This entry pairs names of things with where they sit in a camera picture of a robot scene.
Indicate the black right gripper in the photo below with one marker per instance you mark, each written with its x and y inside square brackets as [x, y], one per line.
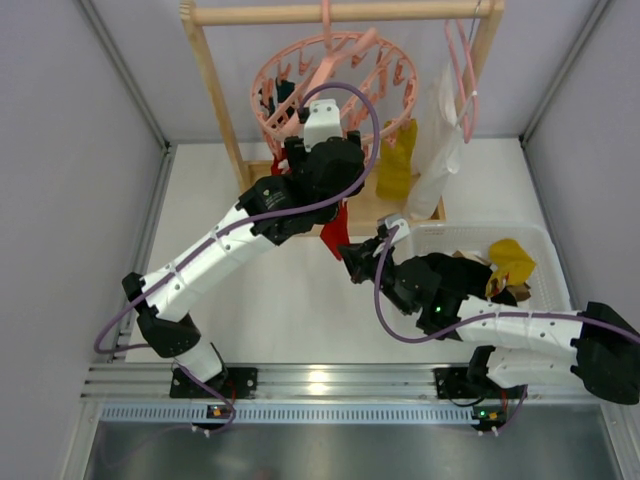
[370, 261]

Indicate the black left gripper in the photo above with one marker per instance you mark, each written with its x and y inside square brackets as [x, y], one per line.
[298, 151]

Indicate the pink round clip hanger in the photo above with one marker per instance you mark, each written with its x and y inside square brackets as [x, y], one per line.
[380, 69]

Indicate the yellow sock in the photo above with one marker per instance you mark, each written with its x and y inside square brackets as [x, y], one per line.
[513, 266]
[395, 171]

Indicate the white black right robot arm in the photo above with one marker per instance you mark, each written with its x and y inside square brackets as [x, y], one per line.
[593, 347]

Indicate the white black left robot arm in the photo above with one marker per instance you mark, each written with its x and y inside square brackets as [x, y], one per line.
[264, 217]

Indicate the pink clothes hanger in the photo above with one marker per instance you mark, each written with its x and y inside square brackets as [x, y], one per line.
[466, 81]

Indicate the wooden clothes rack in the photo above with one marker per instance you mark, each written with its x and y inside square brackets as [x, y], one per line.
[195, 19]

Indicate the dark green sock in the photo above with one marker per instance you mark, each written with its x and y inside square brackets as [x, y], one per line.
[284, 88]

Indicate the white cloth garment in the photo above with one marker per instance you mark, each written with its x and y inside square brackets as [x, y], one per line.
[436, 154]

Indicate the white perforated plastic basket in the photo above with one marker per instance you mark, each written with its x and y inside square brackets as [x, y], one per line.
[549, 291]

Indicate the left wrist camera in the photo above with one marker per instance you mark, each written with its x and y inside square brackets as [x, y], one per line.
[323, 123]

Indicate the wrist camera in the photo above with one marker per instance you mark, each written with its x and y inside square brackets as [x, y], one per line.
[393, 226]
[323, 123]

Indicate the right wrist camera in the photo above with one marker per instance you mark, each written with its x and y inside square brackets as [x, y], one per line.
[393, 226]

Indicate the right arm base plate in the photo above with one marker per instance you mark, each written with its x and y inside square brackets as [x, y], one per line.
[457, 383]

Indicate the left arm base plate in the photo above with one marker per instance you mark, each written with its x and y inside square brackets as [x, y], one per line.
[239, 383]

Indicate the aluminium mounting rail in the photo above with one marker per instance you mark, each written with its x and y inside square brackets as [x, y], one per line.
[289, 382]

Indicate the grey slotted cable duct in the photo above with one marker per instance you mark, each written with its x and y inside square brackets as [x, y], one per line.
[283, 413]

